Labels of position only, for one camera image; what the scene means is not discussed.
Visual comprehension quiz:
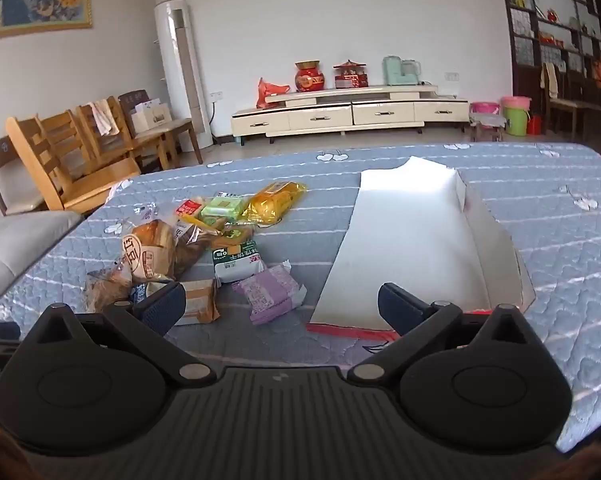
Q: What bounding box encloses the light green biscuit packet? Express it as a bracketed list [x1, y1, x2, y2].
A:
[199, 191, 252, 227]

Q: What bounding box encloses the white towel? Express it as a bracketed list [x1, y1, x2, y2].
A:
[87, 100, 122, 137]

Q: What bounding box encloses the clear yellow-edged biscuit packet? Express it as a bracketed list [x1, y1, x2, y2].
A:
[174, 222, 224, 278]

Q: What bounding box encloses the cream television cabinet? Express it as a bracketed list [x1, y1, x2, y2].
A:
[230, 84, 470, 147]

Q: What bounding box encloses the red gold vase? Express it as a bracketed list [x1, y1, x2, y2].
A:
[294, 60, 326, 93]

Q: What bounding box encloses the orange green-label snack packet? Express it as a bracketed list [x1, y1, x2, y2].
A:
[213, 224, 255, 250]

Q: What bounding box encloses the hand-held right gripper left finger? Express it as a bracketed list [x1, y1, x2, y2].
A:
[40, 281, 218, 386]

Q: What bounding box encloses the white paper bag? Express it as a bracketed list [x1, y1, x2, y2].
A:
[130, 100, 174, 136]

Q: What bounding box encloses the grey sofa cushion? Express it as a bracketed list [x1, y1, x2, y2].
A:
[0, 210, 82, 307]

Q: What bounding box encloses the mint green kitchen appliance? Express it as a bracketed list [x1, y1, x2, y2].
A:
[382, 55, 424, 86]

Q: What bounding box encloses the white cardboard box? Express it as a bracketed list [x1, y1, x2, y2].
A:
[306, 156, 537, 346]

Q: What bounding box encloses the round bread packet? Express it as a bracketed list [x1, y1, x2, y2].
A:
[122, 219, 177, 282]

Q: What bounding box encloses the red-label rice cracker packet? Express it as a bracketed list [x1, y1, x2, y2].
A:
[174, 198, 207, 222]

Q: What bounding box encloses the red gift box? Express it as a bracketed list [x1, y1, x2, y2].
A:
[333, 58, 369, 89]

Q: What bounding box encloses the yellow snack packet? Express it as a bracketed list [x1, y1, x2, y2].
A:
[247, 181, 308, 227]

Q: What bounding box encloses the green bucket with pink rim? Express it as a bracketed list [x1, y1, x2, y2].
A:
[501, 95, 531, 137]

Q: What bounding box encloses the blue quilted bedspread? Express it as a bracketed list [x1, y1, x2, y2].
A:
[0, 142, 601, 453]

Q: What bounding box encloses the cream cloth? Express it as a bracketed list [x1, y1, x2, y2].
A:
[539, 62, 561, 99]

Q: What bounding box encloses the tan snack packet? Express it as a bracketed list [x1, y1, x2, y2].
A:
[173, 279, 222, 327]

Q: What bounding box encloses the red plastic bag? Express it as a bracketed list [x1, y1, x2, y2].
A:
[256, 77, 294, 110]

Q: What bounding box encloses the dark wooden dining chair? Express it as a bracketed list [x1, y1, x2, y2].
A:
[541, 61, 598, 137]

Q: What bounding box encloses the dark wooden display shelf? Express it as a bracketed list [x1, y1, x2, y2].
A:
[497, 0, 601, 107]

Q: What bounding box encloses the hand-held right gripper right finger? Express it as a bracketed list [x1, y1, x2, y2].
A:
[347, 282, 541, 386]

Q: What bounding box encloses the dark green white biscuit packet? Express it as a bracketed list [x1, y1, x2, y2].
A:
[211, 239, 267, 285]

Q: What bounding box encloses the white tower air conditioner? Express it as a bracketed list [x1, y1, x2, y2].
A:
[153, 0, 215, 154]

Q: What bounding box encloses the purple snack packet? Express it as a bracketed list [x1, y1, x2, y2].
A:
[232, 261, 307, 327]

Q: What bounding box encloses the dark chair with cream cushion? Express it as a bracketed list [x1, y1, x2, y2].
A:
[0, 135, 47, 217]

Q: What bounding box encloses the brown bread clear packet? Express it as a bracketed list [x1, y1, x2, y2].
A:
[84, 264, 132, 312]

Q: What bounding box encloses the tilted light wooden chair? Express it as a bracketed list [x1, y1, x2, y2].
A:
[6, 112, 141, 213]

